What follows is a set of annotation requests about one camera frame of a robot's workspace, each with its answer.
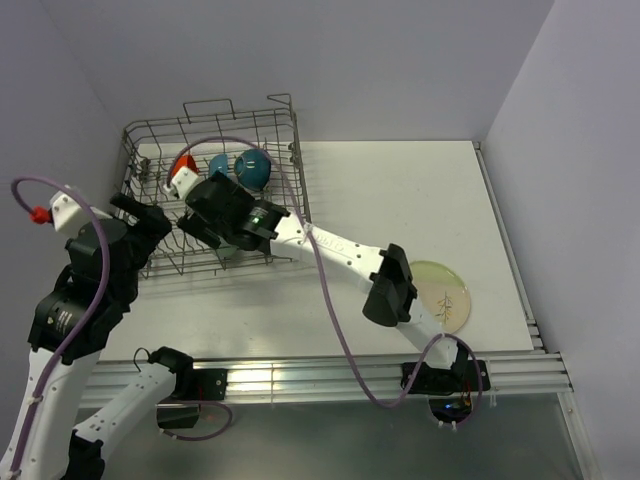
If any green cup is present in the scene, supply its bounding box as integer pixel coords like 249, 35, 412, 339
214, 244, 239, 273

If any orange bowl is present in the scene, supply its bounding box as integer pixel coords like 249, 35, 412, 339
171, 154, 199, 176

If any light blue bowl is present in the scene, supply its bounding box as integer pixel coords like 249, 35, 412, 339
208, 153, 229, 177

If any dark blue bowl beige inside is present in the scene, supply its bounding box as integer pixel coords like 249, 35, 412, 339
233, 148, 271, 192

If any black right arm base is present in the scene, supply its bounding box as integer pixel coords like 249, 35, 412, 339
408, 358, 491, 396

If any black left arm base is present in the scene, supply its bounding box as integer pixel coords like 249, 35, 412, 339
156, 368, 230, 436

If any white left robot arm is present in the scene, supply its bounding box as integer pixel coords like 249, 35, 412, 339
1, 191, 195, 479

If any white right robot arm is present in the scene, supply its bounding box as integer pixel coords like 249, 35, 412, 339
165, 167, 482, 395

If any beige round plate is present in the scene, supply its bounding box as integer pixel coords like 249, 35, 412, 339
410, 260, 471, 334

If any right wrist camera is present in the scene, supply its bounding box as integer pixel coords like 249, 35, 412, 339
163, 166, 203, 201

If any grey wire dish rack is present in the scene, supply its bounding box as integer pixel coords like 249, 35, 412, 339
119, 94, 311, 279

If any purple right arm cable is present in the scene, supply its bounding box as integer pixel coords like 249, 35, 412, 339
169, 135, 485, 410

